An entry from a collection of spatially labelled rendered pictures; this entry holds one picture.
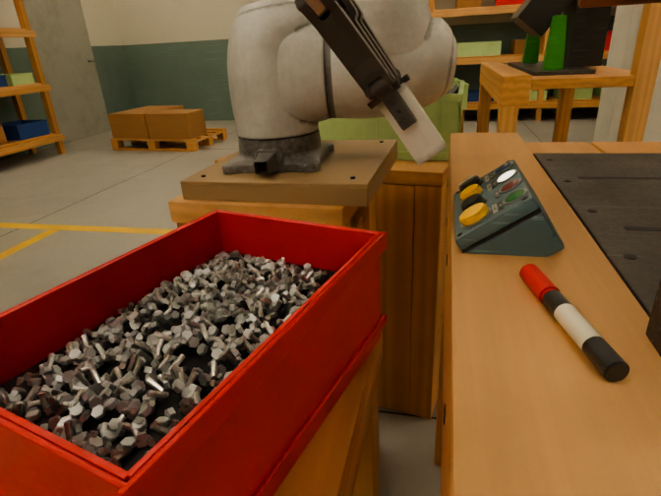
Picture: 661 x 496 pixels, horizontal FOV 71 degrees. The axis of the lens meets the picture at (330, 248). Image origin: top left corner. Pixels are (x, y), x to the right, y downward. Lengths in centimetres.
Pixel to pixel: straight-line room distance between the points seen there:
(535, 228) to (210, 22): 794
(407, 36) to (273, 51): 21
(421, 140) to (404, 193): 77
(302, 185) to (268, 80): 18
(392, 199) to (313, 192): 49
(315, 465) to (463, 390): 14
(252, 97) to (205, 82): 755
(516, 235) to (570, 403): 20
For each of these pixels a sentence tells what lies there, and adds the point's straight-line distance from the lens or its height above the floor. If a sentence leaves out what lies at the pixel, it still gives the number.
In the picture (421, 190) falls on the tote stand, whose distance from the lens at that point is 119.
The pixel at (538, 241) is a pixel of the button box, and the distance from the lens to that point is 46.
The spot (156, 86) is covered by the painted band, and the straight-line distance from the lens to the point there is 882.
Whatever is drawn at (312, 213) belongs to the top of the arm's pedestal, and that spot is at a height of 84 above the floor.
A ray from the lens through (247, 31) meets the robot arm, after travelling 83.
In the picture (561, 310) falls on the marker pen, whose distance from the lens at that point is 36.
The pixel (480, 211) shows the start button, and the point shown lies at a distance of 46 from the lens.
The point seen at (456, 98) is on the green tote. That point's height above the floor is 95.
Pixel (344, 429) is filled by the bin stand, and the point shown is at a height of 80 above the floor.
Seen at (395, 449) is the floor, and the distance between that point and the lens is 148.
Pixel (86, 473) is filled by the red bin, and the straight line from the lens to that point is 26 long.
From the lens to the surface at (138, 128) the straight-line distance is 625.
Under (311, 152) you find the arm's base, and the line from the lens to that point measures 85.
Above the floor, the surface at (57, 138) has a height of 21.
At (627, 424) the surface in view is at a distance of 30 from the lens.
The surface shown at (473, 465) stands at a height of 90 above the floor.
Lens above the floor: 109
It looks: 24 degrees down
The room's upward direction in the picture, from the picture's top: 3 degrees counter-clockwise
